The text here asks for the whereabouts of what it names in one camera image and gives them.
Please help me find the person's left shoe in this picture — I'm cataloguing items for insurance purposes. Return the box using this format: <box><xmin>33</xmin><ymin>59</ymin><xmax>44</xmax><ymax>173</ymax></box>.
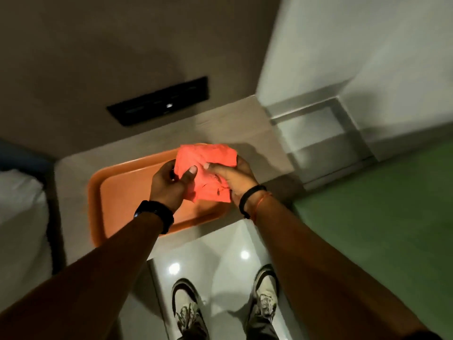
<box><xmin>172</xmin><ymin>278</ymin><xmax>207</xmax><ymax>335</ymax></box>

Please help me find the orange thread bracelet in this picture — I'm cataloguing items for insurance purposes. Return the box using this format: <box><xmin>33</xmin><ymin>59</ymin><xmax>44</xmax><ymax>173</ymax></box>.
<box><xmin>251</xmin><ymin>192</ymin><xmax>273</xmax><ymax>223</ymax></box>

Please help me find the white bed mattress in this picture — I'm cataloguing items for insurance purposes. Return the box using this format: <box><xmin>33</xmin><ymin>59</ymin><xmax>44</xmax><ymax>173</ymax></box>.
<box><xmin>0</xmin><ymin>169</ymin><xmax>54</xmax><ymax>312</ymax></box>

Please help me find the black wall switch panel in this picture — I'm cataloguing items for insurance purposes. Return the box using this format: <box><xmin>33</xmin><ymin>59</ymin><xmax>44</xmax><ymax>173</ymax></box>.
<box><xmin>106</xmin><ymin>76</ymin><xmax>209</xmax><ymax>127</ymax></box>

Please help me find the person's left forearm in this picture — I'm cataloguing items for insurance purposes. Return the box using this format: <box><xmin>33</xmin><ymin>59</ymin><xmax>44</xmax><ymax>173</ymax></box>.
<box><xmin>0</xmin><ymin>212</ymin><xmax>164</xmax><ymax>340</ymax></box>

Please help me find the person's right trouser leg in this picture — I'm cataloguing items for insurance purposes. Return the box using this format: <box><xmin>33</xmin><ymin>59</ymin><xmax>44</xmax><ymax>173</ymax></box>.
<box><xmin>244</xmin><ymin>308</ymin><xmax>280</xmax><ymax>340</ymax></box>

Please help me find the orange-red cloth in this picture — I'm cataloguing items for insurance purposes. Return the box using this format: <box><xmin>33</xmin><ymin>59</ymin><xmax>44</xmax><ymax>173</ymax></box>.
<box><xmin>174</xmin><ymin>144</ymin><xmax>238</xmax><ymax>204</ymax></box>

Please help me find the person's right forearm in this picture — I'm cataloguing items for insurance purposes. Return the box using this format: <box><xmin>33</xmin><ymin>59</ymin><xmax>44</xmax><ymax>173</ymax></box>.
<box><xmin>244</xmin><ymin>194</ymin><xmax>425</xmax><ymax>340</ymax></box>

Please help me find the person's right hand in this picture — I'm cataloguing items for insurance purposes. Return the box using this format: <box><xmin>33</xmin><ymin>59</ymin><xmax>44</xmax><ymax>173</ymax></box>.
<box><xmin>203</xmin><ymin>155</ymin><xmax>259</xmax><ymax>206</ymax></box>

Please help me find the black wristwatch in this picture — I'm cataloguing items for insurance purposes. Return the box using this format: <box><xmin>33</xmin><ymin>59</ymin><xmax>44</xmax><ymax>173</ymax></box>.
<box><xmin>134</xmin><ymin>200</ymin><xmax>175</xmax><ymax>235</ymax></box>

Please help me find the orange plastic tray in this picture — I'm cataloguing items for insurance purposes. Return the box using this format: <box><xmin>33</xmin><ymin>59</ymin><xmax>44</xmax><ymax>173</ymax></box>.
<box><xmin>87</xmin><ymin>144</ymin><xmax>232</xmax><ymax>248</ymax></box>

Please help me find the person's trouser leg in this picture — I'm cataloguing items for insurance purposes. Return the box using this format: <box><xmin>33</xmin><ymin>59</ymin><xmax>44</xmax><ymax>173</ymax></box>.
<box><xmin>244</xmin><ymin>308</ymin><xmax>280</xmax><ymax>340</ymax></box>
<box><xmin>177</xmin><ymin>320</ymin><xmax>210</xmax><ymax>340</ymax></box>

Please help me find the person's right shoe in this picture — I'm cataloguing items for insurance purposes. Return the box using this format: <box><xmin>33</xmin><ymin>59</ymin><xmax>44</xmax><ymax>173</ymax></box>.
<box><xmin>252</xmin><ymin>264</ymin><xmax>280</xmax><ymax>324</ymax></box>

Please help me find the black wrist band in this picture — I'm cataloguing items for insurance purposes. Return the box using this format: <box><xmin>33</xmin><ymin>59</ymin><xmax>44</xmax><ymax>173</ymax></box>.
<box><xmin>239</xmin><ymin>185</ymin><xmax>267</xmax><ymax>219</ymax></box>

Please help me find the person's left trouser leg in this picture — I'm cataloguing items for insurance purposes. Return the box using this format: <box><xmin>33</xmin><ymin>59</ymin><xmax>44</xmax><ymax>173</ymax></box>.
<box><xmin>177</xmin><ymin>320</ymin><xmax>210</xmax><ymax>340</ymax></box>

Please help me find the person's shoe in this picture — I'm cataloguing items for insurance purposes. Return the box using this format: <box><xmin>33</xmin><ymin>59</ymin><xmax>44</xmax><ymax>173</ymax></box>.
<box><xmin>252</xmin><ymin>264</ymin><xmax>280</xmax><ymax>324</ymax></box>
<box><xmin>172</xmin><ymin>278</ymin><xmax>207</xmax><ymax>335</ymax></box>

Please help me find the person's left hand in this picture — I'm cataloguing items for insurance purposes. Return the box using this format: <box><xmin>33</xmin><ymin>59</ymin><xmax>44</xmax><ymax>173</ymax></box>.
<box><xmin>149</xmin><ymin>160</ymin><xmax>198</xmax><ymax>213</ymax></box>

